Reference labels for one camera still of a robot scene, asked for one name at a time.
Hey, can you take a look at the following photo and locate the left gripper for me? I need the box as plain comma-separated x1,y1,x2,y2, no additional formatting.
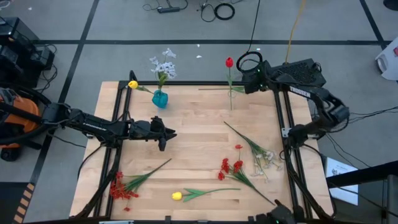
129,120,178,152

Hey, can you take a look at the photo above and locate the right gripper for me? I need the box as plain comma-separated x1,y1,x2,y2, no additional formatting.
244,60,274,94

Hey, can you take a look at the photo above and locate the red artificial tulip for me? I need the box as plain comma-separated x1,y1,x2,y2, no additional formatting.
225,57,234,111

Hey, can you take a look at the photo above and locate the yellow artificial tulip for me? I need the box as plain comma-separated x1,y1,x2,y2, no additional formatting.
127,80,155,95
171,187,241,203

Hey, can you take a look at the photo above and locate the red small-blossom flower bunch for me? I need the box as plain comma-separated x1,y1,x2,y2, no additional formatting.
109,158,172,212

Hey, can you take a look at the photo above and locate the white artificial flower bunch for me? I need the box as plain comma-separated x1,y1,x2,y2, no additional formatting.
149,48,178,94
223,121,284,183

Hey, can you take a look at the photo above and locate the red large-blossom flower bunch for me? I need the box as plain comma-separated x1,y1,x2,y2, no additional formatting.
217,144,276,206

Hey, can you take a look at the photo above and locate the teal glass vase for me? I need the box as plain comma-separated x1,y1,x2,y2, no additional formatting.
151,89,169,110

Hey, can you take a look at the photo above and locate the black perforated control box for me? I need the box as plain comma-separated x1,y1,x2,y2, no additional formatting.
273,58,327,88

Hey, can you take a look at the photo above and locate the black power strip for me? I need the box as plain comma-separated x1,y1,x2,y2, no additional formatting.
157,6,181,14

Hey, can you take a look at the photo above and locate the black device with green light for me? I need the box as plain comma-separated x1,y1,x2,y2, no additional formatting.
256,198,298,224

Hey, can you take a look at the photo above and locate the white printed paper sheet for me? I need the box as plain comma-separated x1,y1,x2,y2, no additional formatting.
325,157,359,206

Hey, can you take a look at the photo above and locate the white plastic object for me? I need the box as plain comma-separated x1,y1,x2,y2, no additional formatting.
374,43,398,82

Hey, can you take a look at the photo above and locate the black metal bar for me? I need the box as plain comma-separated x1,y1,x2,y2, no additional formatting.
326,160,398,187

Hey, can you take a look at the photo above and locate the orange shop vacuum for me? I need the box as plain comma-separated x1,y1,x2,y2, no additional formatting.
0,86,41,162

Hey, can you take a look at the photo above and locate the black round stand base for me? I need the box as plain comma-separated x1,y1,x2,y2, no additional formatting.
382,0,398,12

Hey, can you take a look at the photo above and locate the black equipment box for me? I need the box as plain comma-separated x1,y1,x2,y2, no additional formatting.
0,17,55,88

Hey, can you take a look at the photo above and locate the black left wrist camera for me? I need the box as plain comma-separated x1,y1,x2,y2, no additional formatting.
150,116,169,135

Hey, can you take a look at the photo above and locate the black cable loop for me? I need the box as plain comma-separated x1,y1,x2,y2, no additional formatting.
236,51,264,74

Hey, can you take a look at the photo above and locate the black table frame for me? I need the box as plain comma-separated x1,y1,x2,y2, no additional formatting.
73,70,335,224

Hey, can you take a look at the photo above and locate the black hanging cable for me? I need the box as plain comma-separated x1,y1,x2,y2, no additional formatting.
247,0,261,54

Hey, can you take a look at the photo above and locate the yellow hanging cable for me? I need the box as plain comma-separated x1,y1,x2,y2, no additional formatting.
285,0,307,65

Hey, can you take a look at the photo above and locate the coiled black floor cable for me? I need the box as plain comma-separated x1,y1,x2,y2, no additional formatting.
213,2,236,21

